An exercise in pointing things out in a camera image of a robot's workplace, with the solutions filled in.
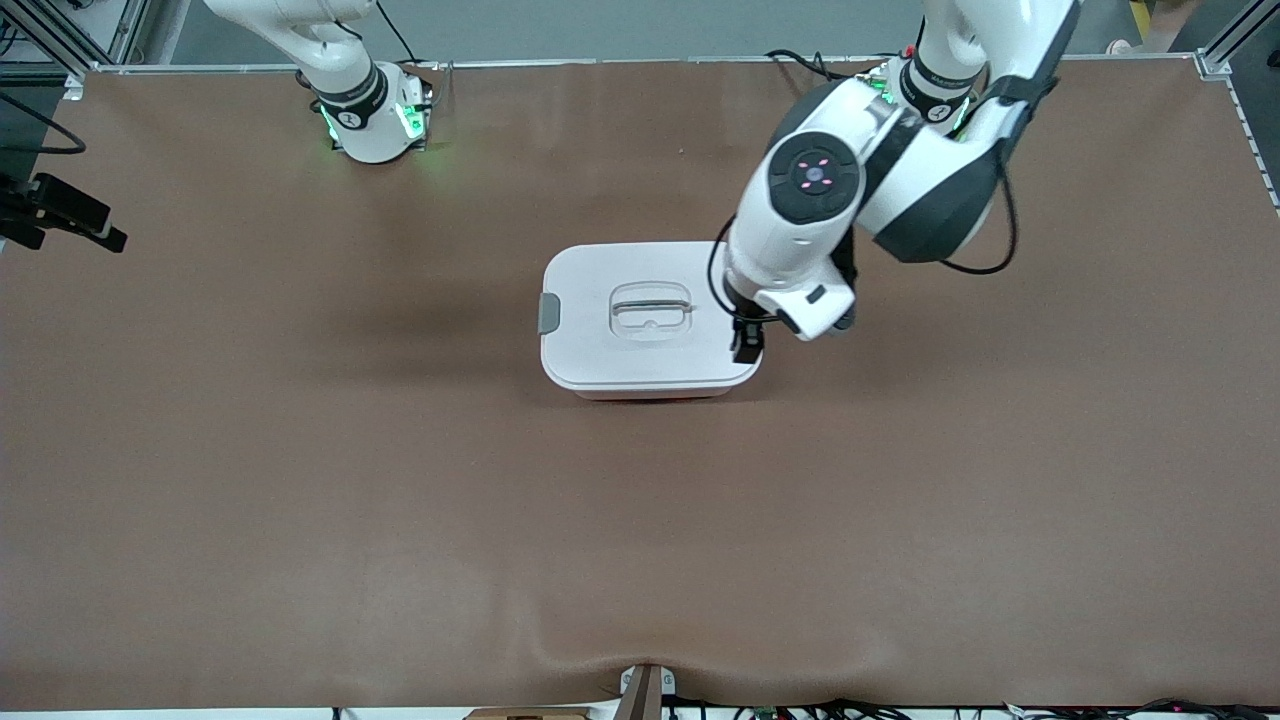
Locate large table mat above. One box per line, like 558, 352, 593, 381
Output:
0, 55, 1280, 713

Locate pink plastic storage box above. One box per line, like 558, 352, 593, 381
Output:
575, 385, 736, 402

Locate white box lid grey latches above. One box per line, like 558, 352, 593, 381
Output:
538, 240, 766, 393

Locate person leg with shoe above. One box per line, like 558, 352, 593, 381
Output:
1105, 0, 1206, 56

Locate black base cable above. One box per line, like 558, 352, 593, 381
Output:
765, 48, 891, 91
375, 0, 433, 71

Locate aluminium frame post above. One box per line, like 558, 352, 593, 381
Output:
0, 0, 151, 101
1195, 0, 1280, 81

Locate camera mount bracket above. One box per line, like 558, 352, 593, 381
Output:
618, 663, 677, 720

